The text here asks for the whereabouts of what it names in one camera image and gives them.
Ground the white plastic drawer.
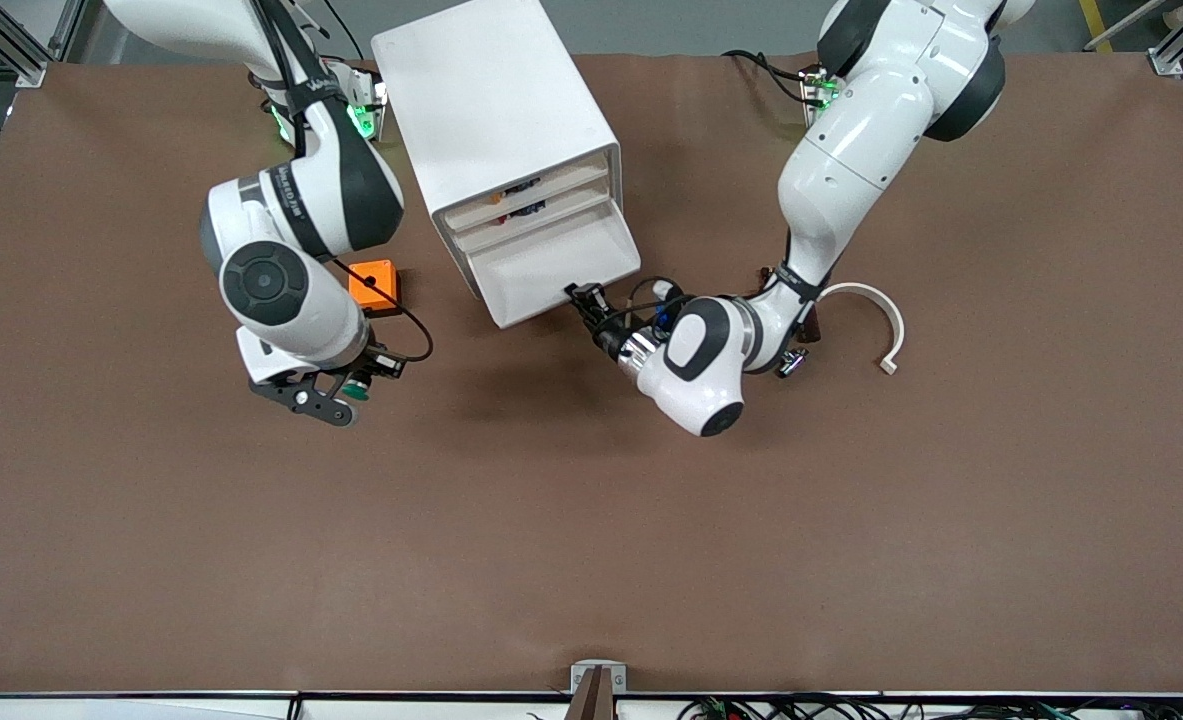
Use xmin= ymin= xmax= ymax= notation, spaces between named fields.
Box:
xmin=466 ymin=198 xmax=642 ymax=330
xmin=443 ymin=150 xmax=610 ymax=231
xmin=451 ymin=180 xmax=613 ymax=253

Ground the white drawer cabinet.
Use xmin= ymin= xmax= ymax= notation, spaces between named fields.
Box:
xmin=370 ymin=0 xmax=625 ymax=300

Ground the orange box with hole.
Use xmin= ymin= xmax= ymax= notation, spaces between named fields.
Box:
xmin=348 ymin=259 xmax=402 ymax=319

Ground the white semicircular clamp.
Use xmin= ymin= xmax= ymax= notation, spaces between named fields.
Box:
xmin=815 ymin=282 xmax=906 ymax=376

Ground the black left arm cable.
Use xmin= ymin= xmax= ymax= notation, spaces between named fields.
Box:
xmin=629 ymin=277 xmax=697 ymax=333

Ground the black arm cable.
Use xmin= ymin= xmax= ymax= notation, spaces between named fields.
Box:
xmin=629 ymin=277 xmax=697 ymax=333
xmin=329 ymin=256 xmax=435 ymax=364

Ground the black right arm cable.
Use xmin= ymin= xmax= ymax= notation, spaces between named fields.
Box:
xmin=329 ymin=256 xmax=435 ymax=364

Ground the black left base cable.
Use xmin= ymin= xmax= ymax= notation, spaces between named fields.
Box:
xmin=723 ymin=48 xmax=814 ymax=103

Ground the black base cable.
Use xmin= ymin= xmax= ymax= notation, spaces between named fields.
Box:
xmin=723 ymin=48 xmax=814 ymax=103
xmin=323 ymin=0 xmax=370 ymax=63

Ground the grey metal bracket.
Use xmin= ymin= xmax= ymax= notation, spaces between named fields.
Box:
xmin=571 ymin=660 xmax=628 ymax=697

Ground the black right base cable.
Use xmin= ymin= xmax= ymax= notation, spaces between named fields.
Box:
xmin=323 ymin=0 xmax=370 ymax=63

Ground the black cable bundle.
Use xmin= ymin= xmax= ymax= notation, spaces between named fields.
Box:
xmin=676 ymin=693 xmax=1183 ymax=720

